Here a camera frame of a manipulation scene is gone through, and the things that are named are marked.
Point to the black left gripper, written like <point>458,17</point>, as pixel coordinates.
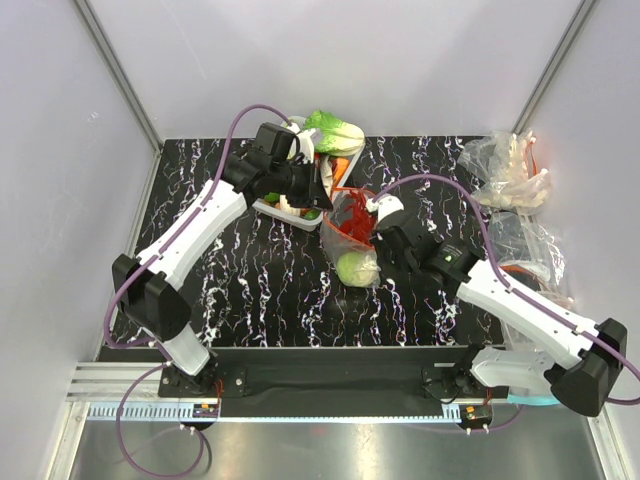
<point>314,194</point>

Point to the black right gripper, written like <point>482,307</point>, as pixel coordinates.
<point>378,242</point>

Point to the red toy lobster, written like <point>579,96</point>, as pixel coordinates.
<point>359,223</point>

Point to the clear zip bag orange zipper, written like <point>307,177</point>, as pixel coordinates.
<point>333,241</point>

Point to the round green cabbage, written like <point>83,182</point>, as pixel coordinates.
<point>358,269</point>

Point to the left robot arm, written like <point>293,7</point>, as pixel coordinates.
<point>147,287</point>

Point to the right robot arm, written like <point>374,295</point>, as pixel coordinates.
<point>576,360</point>

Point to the teal zip bag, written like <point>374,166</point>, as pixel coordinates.
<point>538,401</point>

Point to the green bell pepper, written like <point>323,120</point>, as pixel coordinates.
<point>311,215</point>

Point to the white plastic basket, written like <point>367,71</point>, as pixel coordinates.
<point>276,205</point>

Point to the orange carrot piece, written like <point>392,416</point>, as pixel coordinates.
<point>339,168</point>

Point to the napa cabbage toy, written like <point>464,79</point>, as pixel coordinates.
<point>339,138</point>

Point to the pile of clear bags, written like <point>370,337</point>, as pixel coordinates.
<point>512,189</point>

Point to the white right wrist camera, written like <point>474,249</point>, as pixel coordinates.
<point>384,206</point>

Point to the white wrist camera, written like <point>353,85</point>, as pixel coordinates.
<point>384,206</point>
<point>305,143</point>

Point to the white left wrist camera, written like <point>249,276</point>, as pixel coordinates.
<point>305,143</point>

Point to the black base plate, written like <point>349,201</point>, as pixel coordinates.
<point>248,372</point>

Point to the aluminium frame post left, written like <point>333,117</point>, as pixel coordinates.
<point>111,61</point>

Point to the aluminium frame post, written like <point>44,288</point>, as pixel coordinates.
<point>111,61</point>
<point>568,39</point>

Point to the aluminium frame post right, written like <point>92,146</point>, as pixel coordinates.
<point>568,39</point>

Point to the white slotted cable duct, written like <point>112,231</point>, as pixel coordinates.
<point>234,412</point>

